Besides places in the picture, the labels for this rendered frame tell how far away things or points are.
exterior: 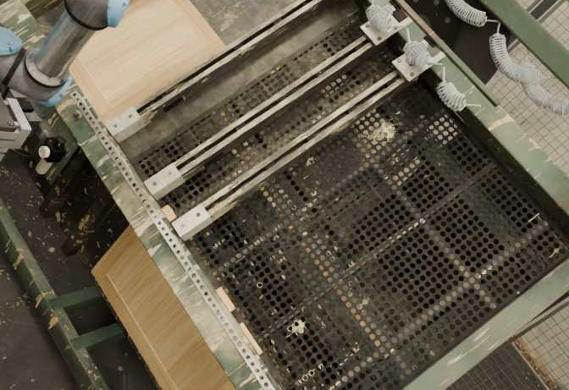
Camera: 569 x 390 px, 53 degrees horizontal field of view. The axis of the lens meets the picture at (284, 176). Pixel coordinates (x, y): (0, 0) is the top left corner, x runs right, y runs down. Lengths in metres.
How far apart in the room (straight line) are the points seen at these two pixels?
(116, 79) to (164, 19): 0.32
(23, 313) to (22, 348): 0.17
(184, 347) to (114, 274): 0.46
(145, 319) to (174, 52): 1.10
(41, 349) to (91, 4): 1.69
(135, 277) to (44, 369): 0.52
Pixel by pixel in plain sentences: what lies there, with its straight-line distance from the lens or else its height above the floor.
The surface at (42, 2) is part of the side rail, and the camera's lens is 2.74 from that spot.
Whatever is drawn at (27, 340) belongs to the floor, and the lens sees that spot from 2.72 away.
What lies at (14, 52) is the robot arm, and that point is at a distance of 1.71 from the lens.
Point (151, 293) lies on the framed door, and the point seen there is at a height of 0.48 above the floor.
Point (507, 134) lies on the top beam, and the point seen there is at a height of 1.87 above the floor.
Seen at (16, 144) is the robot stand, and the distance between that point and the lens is 1.97.
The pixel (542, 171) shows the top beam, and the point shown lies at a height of 1.87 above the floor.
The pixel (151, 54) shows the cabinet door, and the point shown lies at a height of 1.14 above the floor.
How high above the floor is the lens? 2.15
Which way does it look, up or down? 25 degrees down
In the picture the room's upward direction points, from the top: 44 degrees clockwise
